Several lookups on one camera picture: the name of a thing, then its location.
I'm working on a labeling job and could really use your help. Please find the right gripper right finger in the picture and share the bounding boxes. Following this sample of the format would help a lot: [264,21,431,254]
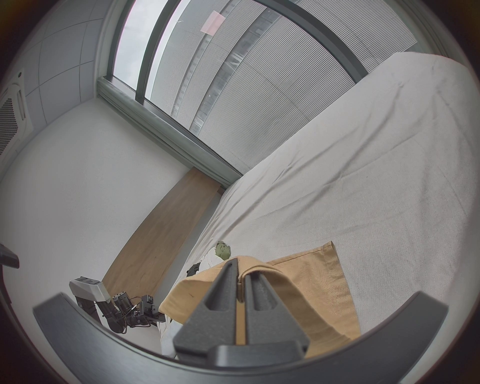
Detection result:
[244,270,311,354]

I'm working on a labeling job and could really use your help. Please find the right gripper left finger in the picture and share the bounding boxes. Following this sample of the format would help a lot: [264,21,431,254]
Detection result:
[173,257,241,356]

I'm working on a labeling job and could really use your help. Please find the tan shorts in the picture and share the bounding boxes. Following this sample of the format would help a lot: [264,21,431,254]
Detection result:
[158,241,361,359]

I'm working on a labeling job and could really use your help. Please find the bed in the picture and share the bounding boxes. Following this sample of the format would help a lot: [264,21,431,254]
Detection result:
[102,52,480,361]

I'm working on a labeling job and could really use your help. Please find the white ceiling air vent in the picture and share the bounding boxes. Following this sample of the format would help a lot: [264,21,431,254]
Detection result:
[0,67,34,158]

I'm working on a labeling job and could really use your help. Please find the window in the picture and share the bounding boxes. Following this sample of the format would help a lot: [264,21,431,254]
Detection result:
[95,0,421,188]

